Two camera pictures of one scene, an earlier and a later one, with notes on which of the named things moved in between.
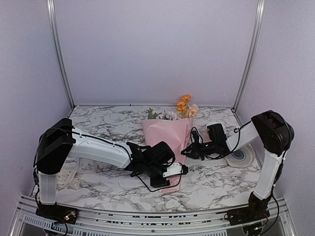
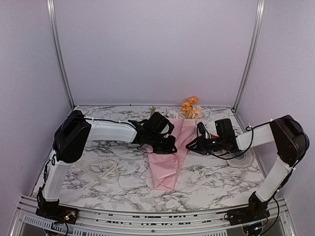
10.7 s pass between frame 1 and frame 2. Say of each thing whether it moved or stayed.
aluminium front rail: stayed
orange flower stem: moved
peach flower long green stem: moved
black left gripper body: moved
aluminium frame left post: stayed
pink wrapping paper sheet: moved
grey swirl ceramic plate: stayed
